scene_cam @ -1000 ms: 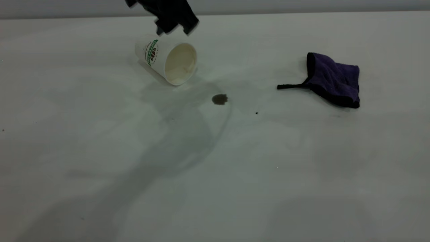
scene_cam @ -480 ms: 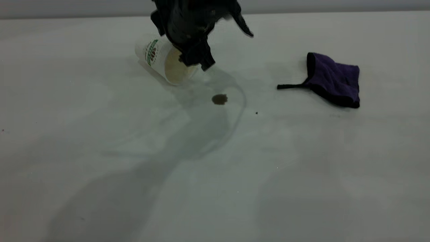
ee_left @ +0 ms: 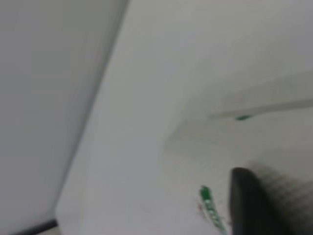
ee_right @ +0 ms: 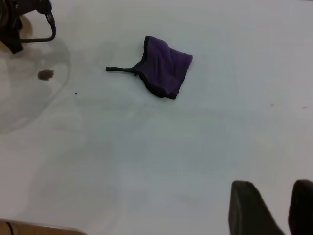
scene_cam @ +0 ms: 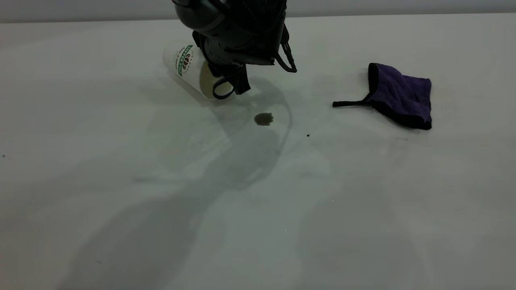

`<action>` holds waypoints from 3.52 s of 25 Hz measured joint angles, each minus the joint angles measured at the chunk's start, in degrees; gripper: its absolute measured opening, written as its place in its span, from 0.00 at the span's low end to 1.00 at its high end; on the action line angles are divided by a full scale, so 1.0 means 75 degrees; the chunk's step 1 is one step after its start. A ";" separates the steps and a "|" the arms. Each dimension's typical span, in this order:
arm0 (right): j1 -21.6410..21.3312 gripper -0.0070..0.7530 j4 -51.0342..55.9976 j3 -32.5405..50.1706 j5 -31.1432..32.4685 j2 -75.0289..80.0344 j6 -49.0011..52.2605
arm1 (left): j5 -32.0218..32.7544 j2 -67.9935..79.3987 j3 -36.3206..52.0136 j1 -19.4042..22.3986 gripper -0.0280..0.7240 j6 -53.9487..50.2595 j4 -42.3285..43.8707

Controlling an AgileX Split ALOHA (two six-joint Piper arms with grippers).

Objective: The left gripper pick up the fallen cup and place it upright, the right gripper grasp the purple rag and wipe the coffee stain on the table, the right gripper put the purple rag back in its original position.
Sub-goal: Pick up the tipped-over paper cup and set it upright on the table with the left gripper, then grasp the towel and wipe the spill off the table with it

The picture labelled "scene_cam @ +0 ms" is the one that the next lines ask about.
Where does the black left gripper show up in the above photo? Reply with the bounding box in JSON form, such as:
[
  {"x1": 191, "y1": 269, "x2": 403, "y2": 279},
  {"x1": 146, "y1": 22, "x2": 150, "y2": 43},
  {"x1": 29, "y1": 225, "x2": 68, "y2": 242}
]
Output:
[{"x1": 192, "y1": 0, "x2": 287, "y2": 95}]

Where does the white paper cup green logo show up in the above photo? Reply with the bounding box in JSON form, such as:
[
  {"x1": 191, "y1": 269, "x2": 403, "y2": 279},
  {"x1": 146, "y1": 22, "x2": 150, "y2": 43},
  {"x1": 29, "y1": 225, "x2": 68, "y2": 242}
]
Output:
[{"x1": 163, "y1": 44, "x2": 235, "y2": 101}]

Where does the purple microfiber cloth black trim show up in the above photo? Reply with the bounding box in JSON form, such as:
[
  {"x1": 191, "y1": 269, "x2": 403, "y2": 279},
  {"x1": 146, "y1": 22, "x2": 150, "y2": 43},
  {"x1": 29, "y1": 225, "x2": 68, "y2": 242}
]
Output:
[{"x1": 333, "y1": 63, "x2": 433, "y2": 131}]

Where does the black looped gripper cable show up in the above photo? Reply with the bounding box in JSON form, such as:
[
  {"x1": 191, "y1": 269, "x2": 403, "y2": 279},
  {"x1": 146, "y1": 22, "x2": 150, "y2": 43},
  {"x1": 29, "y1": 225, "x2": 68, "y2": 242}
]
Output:
[{"x1": 275, "y1": 25, "x2": 298, "y2": 73}]

